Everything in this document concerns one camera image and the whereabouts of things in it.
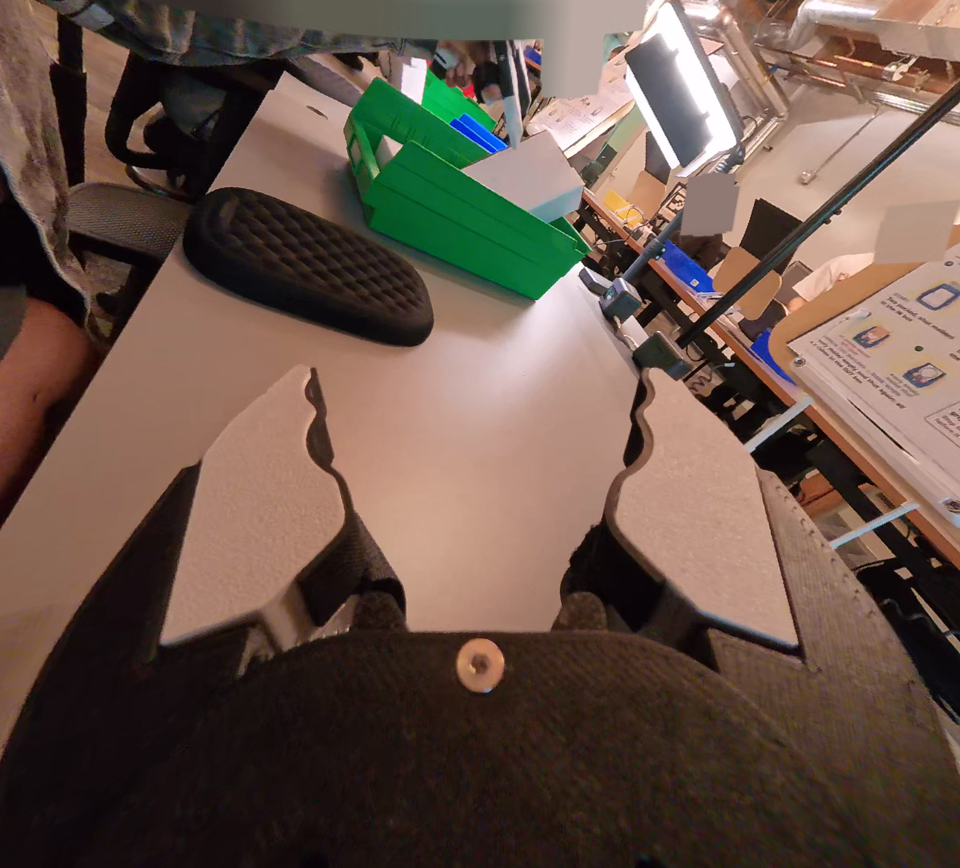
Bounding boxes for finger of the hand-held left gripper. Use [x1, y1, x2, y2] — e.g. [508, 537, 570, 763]
[498, 91, 528, 150]

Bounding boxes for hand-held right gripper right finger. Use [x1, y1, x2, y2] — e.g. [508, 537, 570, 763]
[602, 367, 801, 651]

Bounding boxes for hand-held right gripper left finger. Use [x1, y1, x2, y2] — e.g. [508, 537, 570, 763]
[159, 365, 351, 659]

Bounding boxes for blue plastic bin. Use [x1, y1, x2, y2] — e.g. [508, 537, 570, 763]
[660, 241, 715, 295]
[448, 112, 513, 156]

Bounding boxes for green plastic bin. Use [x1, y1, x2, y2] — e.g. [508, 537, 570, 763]
[343, 78, 594, 302]
[420, 67, 498, 134]

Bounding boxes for printed instruction sheet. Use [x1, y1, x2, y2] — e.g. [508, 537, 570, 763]
[525, 84, 639, 156]

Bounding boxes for bright light panel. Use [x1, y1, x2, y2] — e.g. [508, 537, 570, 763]
[624, 0, 745, 179]

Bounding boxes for black pole clamp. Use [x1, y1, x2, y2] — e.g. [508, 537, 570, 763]
[632, 331, 695, 381]
[598, 275, 646, 323]

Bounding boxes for illustrated instruction board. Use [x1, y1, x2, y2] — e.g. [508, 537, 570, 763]
[786, 244, 960, 527]

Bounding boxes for person's leg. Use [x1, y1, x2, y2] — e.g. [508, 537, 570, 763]
[0, 298, 102, 516]

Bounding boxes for black dimpled wrist rest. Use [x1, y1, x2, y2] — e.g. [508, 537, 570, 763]
[182, 187, 436, 348]

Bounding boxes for black office chair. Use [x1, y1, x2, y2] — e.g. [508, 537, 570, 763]
[103, 54, 286, 201]

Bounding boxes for grey mesh office chair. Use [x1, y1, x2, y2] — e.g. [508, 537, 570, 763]
[66, 181, 192, 265]

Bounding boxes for black slanted pole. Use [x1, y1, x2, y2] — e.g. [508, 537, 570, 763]
[677, 82, 960, 350]

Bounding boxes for person's grey jacket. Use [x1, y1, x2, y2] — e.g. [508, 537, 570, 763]
[0, 0, 95, 329]

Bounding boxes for metal air duct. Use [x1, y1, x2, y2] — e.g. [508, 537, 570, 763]
[688, 0, 790, 120]
[787, 0, 960, 59]

